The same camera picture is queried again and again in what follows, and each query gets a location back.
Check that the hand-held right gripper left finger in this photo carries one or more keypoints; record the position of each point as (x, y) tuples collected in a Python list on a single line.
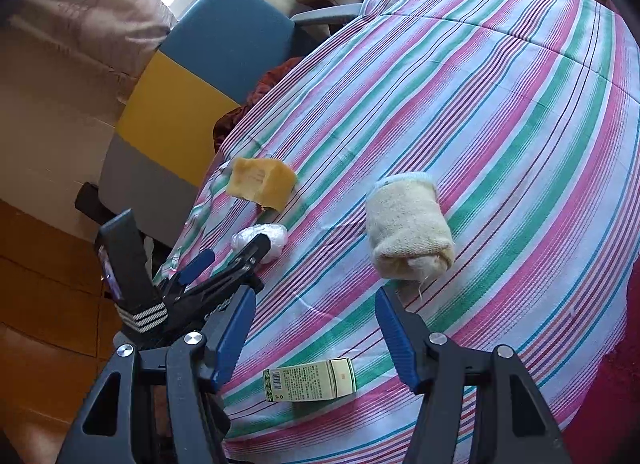
[(232, 339)]

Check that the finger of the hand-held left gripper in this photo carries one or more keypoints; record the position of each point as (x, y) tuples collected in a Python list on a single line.
[(197, 264), (245, 256)]

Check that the striped tablecloth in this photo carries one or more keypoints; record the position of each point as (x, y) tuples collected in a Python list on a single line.
[(475, 94)]

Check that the small green and cream box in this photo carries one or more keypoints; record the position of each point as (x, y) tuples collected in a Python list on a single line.
[(305, 379)]

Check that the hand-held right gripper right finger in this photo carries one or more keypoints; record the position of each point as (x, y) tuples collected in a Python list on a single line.
[(395, 334)]

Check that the dark red cloth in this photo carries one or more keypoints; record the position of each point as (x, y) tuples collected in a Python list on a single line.
[(260, 89)]

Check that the white plastic wrap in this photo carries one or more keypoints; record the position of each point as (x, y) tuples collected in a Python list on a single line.
[(275, 239)]

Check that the grey yellow blue chair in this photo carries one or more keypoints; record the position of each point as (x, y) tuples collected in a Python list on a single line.
[(225, 29)]

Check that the small yellow sponge block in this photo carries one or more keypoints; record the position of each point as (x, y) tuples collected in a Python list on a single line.
[(260, 179)]

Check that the cream sock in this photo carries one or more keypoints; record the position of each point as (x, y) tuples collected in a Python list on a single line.
[(405, 224)]

